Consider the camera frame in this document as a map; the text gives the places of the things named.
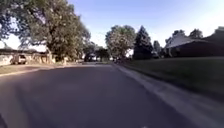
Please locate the distant group of trees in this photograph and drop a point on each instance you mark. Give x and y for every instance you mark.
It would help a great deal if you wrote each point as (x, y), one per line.
(96, 53)

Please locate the round pale green tree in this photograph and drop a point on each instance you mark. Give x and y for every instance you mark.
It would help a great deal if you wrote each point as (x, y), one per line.
(120, 40)

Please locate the dark conifer tree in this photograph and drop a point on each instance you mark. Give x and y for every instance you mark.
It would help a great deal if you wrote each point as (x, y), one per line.
(142, 45)

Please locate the grey asphalt road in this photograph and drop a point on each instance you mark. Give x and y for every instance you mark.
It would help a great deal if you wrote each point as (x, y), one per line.
(86, 96)

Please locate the small dark tree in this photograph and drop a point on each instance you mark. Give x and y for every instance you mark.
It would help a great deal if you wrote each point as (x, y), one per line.
(156, 47)

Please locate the large broad leafy tree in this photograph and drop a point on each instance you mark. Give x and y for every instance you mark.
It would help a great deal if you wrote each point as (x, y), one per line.
(56, 26)

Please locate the shaded grass lawn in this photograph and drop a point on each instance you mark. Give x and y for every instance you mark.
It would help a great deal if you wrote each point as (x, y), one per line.
(180, 71)

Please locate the tree behind house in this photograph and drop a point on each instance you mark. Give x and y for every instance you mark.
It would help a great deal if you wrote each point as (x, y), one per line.
(178, 32)
(196, 33)

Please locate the low pale house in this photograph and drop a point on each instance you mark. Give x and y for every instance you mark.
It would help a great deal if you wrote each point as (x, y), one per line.
(35, 57)

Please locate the pale concrete kerb strip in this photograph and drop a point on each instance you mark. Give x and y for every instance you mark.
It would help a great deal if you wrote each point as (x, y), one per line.
(186, 103)

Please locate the dark house with pale roof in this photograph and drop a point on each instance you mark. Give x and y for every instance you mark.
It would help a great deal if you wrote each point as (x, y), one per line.
(200, 48)

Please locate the pale parked vehicle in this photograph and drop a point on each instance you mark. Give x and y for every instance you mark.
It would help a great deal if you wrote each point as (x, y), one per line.
(20, 59)

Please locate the sunlit grass verge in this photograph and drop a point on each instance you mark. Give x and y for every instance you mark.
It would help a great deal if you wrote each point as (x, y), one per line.
(13, 69)

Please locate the tall leafy tree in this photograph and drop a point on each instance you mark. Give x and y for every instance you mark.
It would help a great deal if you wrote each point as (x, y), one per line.
(6, 13)

